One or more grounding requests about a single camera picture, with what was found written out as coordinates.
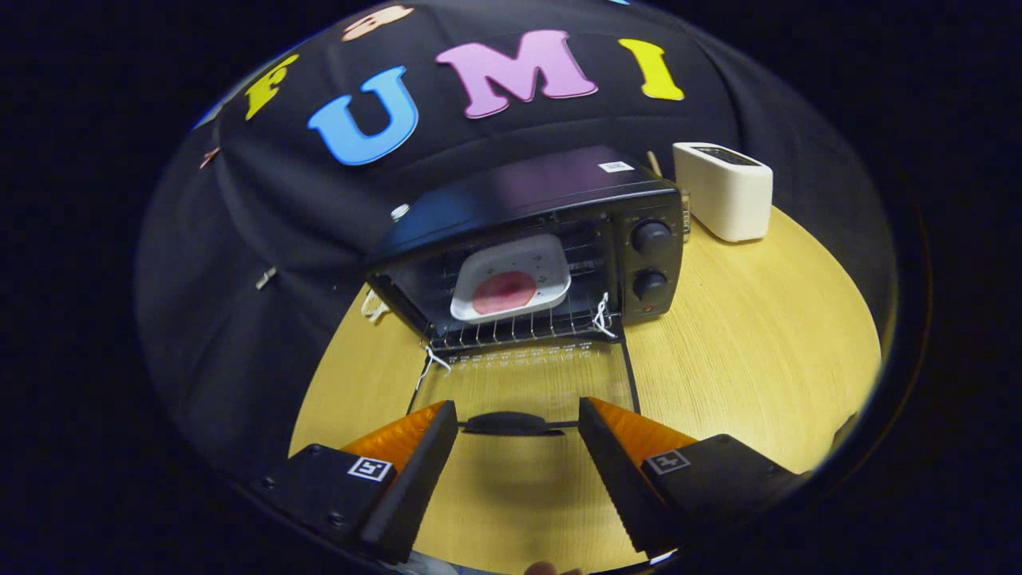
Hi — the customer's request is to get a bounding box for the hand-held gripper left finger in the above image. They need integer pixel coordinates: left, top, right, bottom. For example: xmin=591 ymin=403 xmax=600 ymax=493
xmin=252 ymin=400 xmax=460 ymax=565

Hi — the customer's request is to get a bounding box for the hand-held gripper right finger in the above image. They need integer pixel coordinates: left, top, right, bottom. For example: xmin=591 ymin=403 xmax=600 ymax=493
xmin=578 ymin=396 xmax=807 ymax=558

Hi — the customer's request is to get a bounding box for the pink meat slice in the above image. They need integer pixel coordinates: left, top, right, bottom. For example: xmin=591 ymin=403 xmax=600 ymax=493
xmin=472 ymin=271 xmax=537 ymax=315

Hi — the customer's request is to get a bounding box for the white plate with cherry print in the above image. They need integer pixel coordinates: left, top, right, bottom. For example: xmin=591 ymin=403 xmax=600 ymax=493
xmin=450 ymin=233 xmax=572 ymax=323

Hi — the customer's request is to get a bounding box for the black toaster oven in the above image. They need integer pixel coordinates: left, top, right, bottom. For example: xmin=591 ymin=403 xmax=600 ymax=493
xmin=366 ymin=145 xmax=687 ymax=438

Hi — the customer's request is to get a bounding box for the cream slot toaster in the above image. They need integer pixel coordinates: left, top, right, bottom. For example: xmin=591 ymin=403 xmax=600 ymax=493
xmin=672 ymin=142 xmax=774 ymax=243

